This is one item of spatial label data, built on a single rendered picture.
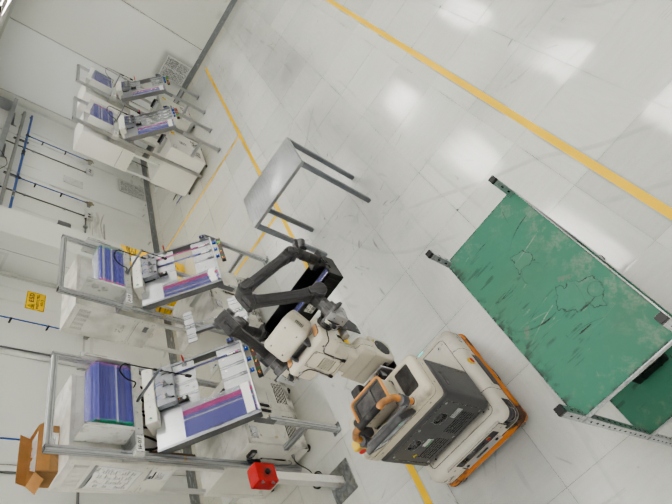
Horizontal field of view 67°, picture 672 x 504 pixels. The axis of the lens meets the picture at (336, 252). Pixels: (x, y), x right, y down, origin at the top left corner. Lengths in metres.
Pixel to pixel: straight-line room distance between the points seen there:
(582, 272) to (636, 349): 0.33
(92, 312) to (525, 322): 3.60
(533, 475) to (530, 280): 1.30
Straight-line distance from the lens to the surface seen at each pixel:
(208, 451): 4.40
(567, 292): 2.09
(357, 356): 2.72
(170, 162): 7.90
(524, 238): 2.25
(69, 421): 3.87
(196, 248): 5.14
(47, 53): 10.66
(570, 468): 3.04
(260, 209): 4.32
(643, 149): 3.36
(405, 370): 2.62
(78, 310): 4.73
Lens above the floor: 2.77
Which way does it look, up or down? 37 degrees down
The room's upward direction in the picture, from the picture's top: 66 degrees counter-clockwise
